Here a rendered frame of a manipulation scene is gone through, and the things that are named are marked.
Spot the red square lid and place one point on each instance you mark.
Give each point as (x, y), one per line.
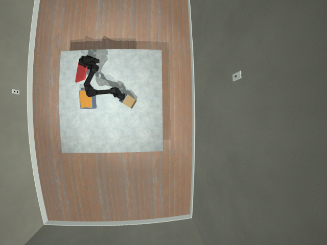
(81, 73)

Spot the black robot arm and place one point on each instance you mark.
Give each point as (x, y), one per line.
(93, 69)

